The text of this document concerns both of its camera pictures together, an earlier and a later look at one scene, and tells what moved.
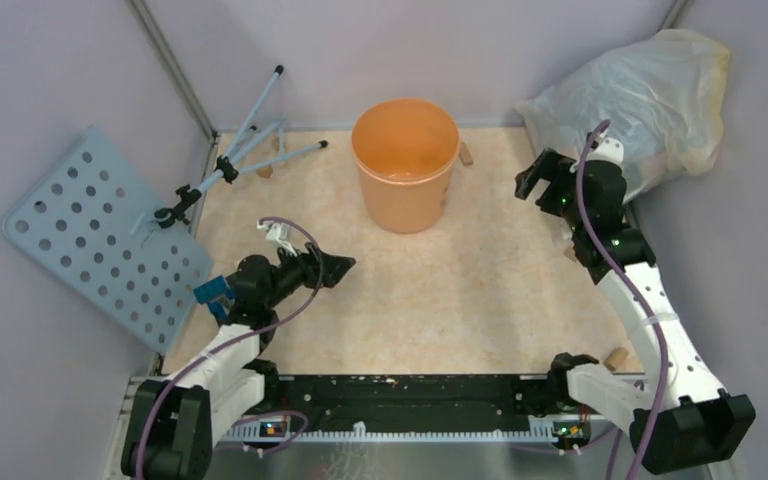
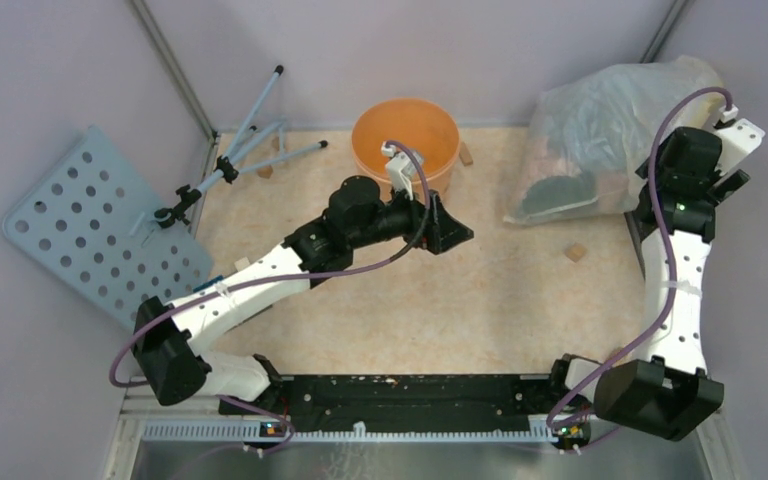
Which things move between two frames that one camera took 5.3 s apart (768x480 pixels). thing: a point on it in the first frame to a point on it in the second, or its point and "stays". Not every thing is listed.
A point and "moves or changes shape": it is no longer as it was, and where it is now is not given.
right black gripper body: x=555 y=168 to x=726 y=185
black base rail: x=411 y=402 stays
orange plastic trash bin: x=406 y=151 stays
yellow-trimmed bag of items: x=662 y=96 moves or changes shape
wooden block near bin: x=465 y=154 stays
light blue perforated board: x=88 y=217 stays
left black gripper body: x=298 y=272 to x=423 y=233
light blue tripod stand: x=264 y=152 stays
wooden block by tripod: x=265 y=173 stays
